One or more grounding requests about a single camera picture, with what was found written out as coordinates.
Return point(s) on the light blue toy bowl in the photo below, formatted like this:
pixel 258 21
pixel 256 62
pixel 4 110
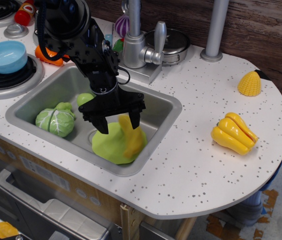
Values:
pixel 13 56

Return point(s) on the red green toy pepper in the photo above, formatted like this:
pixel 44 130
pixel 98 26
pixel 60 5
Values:
pixel 118 46

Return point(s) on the red toy ketchup bottle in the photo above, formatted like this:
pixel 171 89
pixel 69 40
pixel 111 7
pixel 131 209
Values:
pixel 25 13

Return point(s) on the yellow toy bell pepper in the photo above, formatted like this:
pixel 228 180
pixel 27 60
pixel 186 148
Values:
pixel 233 133

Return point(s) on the silver toy pot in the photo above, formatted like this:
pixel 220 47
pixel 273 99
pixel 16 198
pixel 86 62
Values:
pixel 175 47

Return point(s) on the silver toy faucet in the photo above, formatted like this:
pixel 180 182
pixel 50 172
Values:
pixel 142 62

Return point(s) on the yellow toy banana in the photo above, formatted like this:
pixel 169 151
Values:
pixel 133 137

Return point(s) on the green toy cabbage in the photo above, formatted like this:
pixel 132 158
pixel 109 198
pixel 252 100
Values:
pixel 58 121

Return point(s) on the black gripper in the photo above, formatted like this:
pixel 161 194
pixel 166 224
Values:
pixel 111 102

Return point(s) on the green toy plate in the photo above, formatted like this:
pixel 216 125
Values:
pixel 115 147

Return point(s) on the green toy apple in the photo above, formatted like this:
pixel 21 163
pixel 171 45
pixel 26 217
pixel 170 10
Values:
pixel 84 98

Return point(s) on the grey support pole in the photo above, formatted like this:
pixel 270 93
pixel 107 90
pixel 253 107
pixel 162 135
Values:
pixel 211 53

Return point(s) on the silver stove knob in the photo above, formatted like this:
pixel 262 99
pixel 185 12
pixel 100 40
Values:
pixel 14 31

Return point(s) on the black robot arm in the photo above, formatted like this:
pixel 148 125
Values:
pixel 65 27

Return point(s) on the grey metal sink basin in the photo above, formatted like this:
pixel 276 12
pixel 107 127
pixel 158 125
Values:
pixel 64 86

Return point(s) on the blue toy utensil handle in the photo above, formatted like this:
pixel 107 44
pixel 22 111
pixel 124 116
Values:
pixel 109 38

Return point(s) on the yellow toy corn piece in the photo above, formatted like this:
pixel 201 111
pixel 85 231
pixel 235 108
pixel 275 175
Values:
pixel 250 84

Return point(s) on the purple striped toy onion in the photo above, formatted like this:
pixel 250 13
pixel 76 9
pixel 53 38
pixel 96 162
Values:
pixel 122 25

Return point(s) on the yellow object at bottom left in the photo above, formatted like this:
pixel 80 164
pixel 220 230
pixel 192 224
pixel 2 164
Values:
pixel 7 230

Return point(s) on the black front stove burner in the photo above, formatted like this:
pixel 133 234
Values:
pixel 23 80

